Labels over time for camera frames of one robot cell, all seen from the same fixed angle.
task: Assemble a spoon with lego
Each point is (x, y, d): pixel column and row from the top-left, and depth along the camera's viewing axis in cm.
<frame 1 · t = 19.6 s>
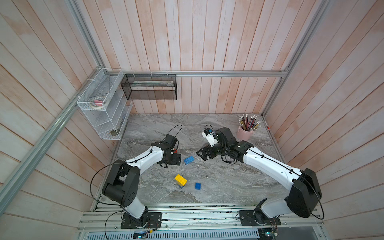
left hand: (171, 162, 90), fingers open
right hand: (202, 149, 82), fingers open
light blue long lego brick: (189, 160, 96), point 2 cm above the table
yellow long lego brick: (180, 180, 79), point 9 cm above the table
dark blue square lego brick: (198, 186, 85), point 2 cm above the table
pink pencil cup: (242, 135, 102), point 7 cm above the table
bundle of pencils: (249, 123, 103), point 11 cm above the table

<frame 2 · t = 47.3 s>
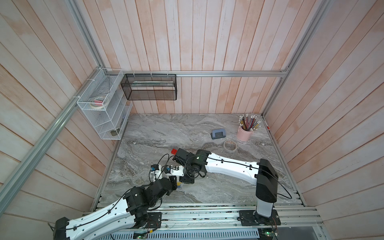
left hand: (170, 182, 78), fingers open
right hand: (182, 176, 79), fingers open
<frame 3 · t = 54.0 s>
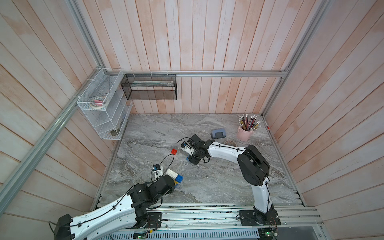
left hand: (170, 184, 78), fingers open
right hand: (191, 157, 96), fingers open
white long lego brick: (171, 173, 80), point 12 cm above the table
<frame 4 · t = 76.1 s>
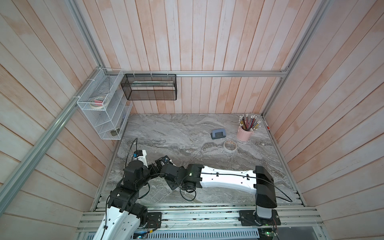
left hand: (160, 165, 75), fingers open
right hand: (171, 177, 76), fingers open
